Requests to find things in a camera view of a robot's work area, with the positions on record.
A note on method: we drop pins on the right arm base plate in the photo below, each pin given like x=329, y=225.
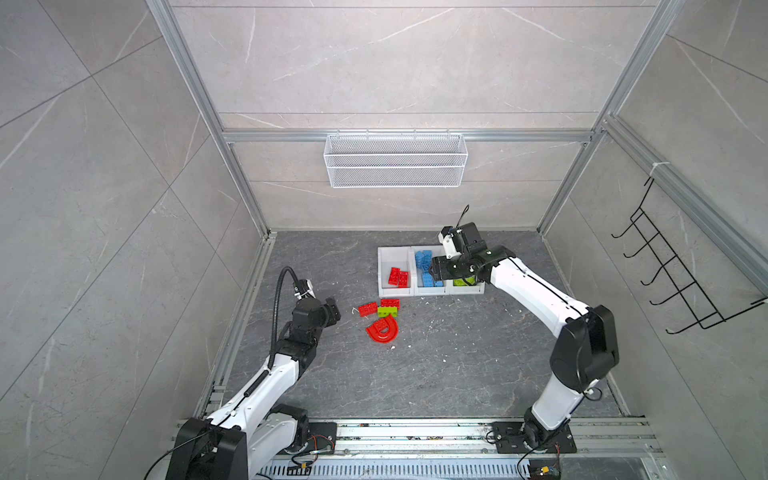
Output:
x=519, y=437

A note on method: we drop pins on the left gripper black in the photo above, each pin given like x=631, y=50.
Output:
x=329, y=311

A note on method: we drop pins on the white three-compartment bin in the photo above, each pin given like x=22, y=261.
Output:
x=403, y=258

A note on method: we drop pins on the black wire hook rack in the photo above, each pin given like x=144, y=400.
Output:
x=684, y=285

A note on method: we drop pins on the blue lego brick top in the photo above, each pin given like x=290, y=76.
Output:
x=429, y=282

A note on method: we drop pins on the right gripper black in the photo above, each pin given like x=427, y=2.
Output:
x=440, y=271

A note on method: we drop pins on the green lego brick bottom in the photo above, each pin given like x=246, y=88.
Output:
x=465, y=282

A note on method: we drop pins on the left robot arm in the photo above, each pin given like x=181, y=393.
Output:
x=240, y=438

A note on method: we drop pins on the red arch lego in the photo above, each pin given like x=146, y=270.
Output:
x=384, y=330

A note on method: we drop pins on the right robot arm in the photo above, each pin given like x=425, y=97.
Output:
x=586, y=347

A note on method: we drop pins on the red lego brick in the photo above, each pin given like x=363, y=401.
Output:
x=394, y=278
x=368, y=309
x=390, y=303
x=403, y=279

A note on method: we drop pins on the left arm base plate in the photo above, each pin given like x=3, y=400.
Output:
x=314, y=438

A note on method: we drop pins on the blue lego brick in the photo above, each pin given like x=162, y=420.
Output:
x=429, y=282
x=423, y=259

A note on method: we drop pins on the red lego brick bottom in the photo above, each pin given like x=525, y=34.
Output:
x=403, y=279

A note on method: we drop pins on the green lego brick top pile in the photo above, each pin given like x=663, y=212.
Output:
x=385, y=311

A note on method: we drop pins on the aluminium front rail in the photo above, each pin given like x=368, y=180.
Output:
x=455, y=448

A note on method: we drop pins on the white wire mesh basket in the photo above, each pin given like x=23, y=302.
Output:
x=402, y=160

